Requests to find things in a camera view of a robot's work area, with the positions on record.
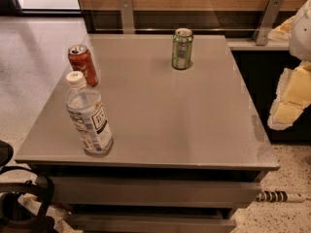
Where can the clear blue-label plastic bottle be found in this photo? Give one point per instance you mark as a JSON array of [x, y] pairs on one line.
[[85, 107]]

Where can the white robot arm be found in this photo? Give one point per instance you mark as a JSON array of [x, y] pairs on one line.
[[300, 47]]

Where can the metal bracket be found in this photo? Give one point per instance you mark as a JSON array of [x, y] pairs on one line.
[[269, 16], [127, 17]]

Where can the red soda can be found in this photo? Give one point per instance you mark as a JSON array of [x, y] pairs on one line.
[[81, 60]]

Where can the right metal bracket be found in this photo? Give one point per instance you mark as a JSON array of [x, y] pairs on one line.
[[269, 16]]

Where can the left metal bracket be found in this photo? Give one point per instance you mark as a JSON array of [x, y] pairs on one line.
[[127, 17]]

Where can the grey drawer cabinet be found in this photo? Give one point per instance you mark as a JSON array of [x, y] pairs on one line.
[[189, 148]]

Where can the green soda can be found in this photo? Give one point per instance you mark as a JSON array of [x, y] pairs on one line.
[[181, 49]]

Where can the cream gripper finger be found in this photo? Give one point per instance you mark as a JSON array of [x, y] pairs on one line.
[[298, 90], [287, 113]]

